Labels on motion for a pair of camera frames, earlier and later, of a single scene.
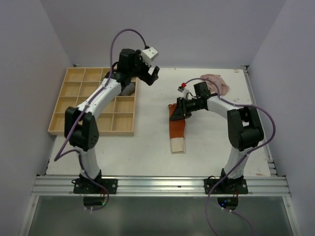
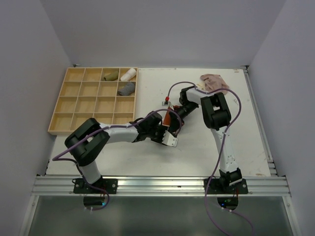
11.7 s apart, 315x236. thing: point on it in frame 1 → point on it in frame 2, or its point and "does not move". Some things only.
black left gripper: (147, 78) → (163, 129)
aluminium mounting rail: (161, 185) does not move
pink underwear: (223, 87) does not move
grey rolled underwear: (128, 90) does not move
